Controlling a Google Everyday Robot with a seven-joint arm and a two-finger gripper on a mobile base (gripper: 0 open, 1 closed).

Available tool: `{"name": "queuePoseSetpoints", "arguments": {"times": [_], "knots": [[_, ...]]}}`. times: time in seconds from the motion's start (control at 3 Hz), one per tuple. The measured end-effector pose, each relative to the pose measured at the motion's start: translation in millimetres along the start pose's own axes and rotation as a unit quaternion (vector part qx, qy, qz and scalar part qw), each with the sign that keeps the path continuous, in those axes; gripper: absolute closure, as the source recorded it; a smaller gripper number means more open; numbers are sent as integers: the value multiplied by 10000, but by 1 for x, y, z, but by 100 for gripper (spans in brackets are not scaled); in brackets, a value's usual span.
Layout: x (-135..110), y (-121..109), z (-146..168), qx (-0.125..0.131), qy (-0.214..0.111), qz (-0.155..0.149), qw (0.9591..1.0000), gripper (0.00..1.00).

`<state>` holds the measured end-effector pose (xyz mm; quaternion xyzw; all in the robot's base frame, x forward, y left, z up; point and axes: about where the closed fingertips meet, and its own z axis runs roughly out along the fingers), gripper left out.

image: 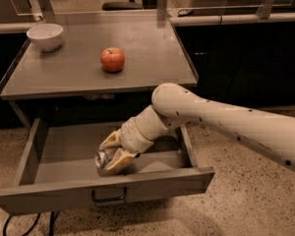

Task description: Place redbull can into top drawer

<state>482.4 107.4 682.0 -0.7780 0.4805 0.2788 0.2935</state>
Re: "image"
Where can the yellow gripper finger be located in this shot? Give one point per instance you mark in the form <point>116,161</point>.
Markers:
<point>120,160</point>
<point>112,141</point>

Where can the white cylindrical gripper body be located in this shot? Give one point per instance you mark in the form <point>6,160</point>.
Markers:
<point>132,136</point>

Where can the silver blue redbull can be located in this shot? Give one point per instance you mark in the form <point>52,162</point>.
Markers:
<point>103,156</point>

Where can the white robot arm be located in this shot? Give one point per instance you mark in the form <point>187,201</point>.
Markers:
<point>271,135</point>

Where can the open grey top drawer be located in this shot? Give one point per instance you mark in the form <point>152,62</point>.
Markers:
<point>57,170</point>

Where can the grey cabinet with top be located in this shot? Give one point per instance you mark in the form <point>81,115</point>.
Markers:
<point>153,55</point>

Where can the red apple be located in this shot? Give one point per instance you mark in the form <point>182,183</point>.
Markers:
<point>112,60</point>

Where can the white ceramic bowl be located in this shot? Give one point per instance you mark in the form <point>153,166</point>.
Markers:
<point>47,37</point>

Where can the black object on counter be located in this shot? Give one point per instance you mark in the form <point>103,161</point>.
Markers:
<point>185,12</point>

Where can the black office chair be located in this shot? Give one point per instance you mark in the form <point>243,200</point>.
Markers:
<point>119,5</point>

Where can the black drawer handle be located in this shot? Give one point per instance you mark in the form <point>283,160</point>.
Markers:
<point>101,196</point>

